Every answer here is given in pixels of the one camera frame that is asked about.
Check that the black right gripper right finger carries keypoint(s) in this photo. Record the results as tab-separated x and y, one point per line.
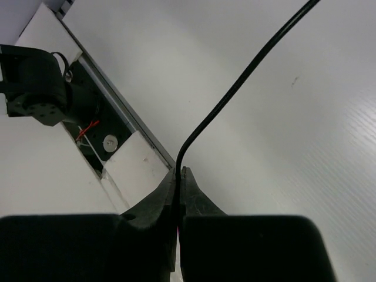
215	246

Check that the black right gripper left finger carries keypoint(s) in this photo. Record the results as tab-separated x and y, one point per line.
137	245

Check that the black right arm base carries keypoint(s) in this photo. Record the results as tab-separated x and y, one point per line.
92	121

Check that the white front cover panel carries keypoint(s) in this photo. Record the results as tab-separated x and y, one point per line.
42	169

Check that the aluminium rail front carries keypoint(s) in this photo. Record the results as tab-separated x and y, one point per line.
113	95

